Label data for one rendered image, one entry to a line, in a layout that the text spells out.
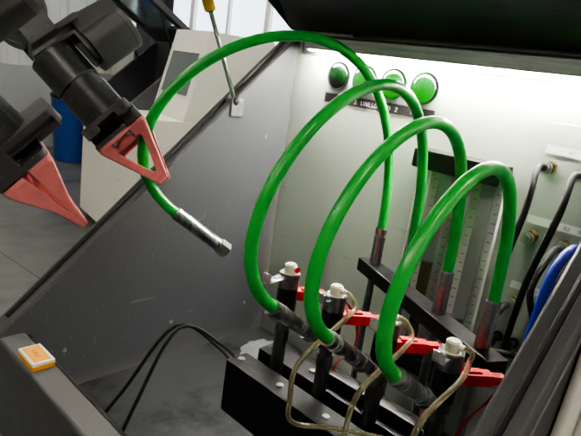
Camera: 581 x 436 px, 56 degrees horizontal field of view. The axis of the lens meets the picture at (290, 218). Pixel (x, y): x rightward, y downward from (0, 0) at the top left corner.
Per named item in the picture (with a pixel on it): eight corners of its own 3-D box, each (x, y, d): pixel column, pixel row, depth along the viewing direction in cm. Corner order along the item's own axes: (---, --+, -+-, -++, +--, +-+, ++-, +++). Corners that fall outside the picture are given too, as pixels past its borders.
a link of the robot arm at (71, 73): (29, 70, 69) (22, 52, 63) (74, 40, 71) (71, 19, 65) (68, 112, 69) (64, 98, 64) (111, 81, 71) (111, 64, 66)
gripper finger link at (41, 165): (112, 215, 47) (28, 134, 42) (47, 274, 46) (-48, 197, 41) (96, 195, 53) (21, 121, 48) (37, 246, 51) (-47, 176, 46)
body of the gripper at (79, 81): (146, 119, 74) (108, 77, 73) (133, 108, 63) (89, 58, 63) (109, 151, 73) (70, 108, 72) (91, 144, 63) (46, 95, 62)
